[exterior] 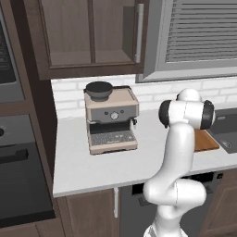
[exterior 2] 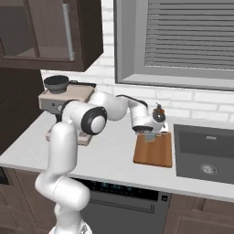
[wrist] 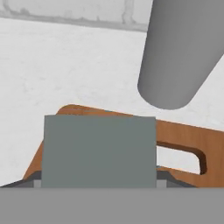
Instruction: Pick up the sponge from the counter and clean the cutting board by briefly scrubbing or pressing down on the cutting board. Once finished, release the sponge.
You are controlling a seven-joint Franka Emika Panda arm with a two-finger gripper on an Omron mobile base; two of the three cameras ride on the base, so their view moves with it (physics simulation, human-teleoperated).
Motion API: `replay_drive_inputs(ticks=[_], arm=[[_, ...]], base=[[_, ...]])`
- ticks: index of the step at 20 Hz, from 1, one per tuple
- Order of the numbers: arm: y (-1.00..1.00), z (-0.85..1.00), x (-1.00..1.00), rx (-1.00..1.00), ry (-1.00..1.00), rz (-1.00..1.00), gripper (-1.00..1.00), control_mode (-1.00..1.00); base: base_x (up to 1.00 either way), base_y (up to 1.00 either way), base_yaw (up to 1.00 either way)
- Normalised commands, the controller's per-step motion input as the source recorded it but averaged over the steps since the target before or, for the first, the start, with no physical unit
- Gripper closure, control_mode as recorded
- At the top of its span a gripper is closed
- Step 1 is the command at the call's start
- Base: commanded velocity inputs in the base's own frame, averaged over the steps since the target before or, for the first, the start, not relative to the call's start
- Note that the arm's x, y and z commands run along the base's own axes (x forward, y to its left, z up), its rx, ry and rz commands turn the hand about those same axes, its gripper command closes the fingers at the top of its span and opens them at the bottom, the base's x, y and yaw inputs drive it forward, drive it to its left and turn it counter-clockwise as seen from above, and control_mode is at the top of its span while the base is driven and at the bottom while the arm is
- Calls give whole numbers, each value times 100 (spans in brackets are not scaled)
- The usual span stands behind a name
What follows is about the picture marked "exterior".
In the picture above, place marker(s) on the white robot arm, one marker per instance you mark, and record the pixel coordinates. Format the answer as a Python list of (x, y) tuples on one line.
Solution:
[(179, 172)]

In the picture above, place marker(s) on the brown wooden cutting board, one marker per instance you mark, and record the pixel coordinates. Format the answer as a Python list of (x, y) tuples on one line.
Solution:
[(204, 141)]

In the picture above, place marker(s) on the beige espresso machine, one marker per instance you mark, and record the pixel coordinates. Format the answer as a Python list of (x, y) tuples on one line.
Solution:
[(111, 118)]

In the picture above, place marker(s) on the brown base cupboard door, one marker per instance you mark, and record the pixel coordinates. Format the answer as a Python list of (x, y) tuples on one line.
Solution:
[(92, 214)]

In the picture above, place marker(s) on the dark grey sink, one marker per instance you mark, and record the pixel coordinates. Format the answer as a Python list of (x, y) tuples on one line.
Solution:
[(227, 131)]

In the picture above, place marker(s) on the black built-in oven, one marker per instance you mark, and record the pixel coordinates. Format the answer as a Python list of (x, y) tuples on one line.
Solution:
[(18, 172)]

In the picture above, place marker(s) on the grey window with blinds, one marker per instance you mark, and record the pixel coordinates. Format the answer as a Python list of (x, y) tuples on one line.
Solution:
[(197, 34)]

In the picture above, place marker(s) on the grey built-in microwave oven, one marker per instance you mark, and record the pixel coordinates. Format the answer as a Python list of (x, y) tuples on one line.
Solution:
[(7, 58)]

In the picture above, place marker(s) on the brown base cupboard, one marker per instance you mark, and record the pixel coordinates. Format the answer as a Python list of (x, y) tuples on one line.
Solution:
[(222, 206)]

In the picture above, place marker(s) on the brown wall cupboard door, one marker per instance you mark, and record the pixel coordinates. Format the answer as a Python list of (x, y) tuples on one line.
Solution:
[(89, 34)]

